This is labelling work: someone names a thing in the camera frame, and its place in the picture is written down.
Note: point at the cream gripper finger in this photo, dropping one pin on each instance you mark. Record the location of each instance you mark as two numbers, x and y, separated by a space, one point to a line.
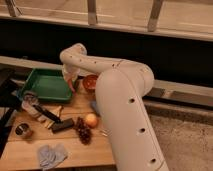
75 85
66 78

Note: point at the black rectangular block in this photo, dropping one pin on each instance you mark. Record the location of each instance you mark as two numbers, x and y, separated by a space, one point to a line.
66 124

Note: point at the metal fork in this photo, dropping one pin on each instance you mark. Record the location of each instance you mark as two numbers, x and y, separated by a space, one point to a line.
103 132

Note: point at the small metal cup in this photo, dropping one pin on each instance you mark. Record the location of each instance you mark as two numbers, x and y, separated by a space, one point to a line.
24 131

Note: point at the orange bowl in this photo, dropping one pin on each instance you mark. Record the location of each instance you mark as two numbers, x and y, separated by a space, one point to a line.
89 82

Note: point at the yellow red apple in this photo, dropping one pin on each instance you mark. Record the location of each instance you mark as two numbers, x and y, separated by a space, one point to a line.
91 120

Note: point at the red orange pepper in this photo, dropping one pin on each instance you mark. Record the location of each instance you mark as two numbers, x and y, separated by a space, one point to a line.
70 84

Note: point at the green plastic tray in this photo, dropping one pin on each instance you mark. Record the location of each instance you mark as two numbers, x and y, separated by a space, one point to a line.
48 84

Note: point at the blue grey cloth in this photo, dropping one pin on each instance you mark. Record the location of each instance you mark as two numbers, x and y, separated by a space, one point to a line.
49 157

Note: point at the black handled kitchen tool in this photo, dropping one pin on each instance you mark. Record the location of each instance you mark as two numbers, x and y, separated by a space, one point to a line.
41 109

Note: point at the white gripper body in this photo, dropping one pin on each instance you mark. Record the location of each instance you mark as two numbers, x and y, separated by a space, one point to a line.
70 71

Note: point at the wooden spatula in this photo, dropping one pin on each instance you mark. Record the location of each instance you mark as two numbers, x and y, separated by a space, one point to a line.
53 115

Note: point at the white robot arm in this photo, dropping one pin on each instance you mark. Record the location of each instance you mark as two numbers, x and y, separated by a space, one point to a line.
120 86

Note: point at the dark purple grapes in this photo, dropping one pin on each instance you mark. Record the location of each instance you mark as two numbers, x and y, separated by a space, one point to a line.
83 131

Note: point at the blue sponge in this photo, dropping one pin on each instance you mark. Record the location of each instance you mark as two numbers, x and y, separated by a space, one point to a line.
94 107

